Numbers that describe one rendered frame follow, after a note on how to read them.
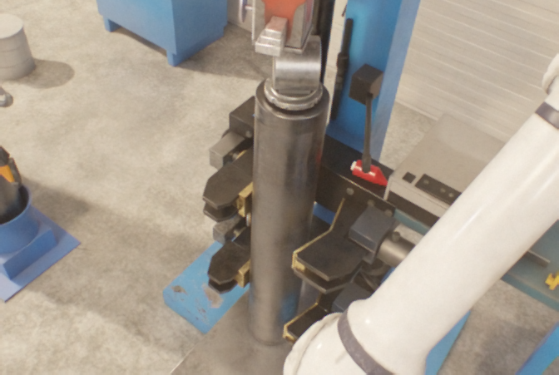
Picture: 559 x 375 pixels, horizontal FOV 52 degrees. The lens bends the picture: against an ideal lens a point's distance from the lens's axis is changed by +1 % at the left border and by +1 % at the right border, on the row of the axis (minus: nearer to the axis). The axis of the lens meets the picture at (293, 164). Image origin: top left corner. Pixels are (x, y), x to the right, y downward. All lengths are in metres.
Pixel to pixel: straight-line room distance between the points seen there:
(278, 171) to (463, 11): 2.13
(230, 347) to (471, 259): 1.88
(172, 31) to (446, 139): 2.48
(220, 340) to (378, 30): 1.50
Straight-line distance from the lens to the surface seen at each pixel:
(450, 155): 1.96
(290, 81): 1.50
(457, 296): 0.85
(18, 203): 2.93
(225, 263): 2.36
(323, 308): 2.27
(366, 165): 1.57
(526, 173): 0.80
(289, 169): 1.67
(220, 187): 1.98
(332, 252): 1.83
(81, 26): 4.77
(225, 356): 2.58
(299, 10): 1.18
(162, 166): 3.47
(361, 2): 1.84
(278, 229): 1.90
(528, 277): 1.89
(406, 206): 1.88
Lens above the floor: 2.47
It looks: 45 degrees down
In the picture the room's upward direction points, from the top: 6 degrees clockwise
